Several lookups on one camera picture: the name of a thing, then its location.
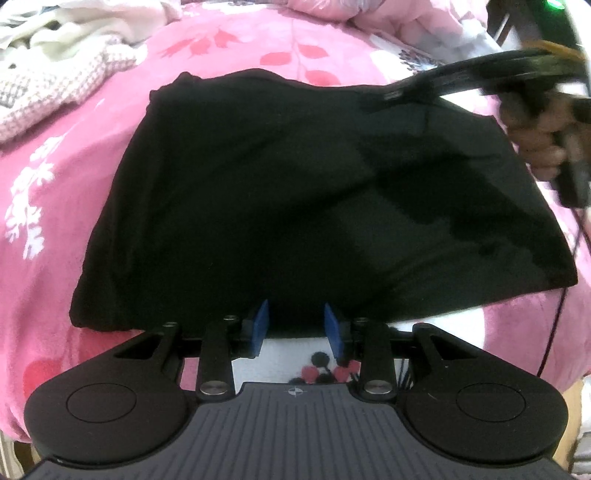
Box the pink grey floral duvet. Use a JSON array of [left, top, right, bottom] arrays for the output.
[[284, 0, 502, 63]]

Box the black t-shirt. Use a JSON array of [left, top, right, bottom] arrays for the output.
[[70, 69, 577, 336]]

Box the pink floral bed blanket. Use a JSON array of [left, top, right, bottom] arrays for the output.
[[1, 4, 590, 442]]

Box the person's right hand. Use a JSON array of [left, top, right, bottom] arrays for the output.
[[499, 92, 590, 181]]

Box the cream fleece garment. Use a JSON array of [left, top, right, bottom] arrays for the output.
[[1, 1, 182, 59]]

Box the beige houndstooth garment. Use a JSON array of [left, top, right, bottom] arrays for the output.
[[1, 43, 137, 144]]

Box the black power cable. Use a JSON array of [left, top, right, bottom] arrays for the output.
[[535, 207, 588, 377]]

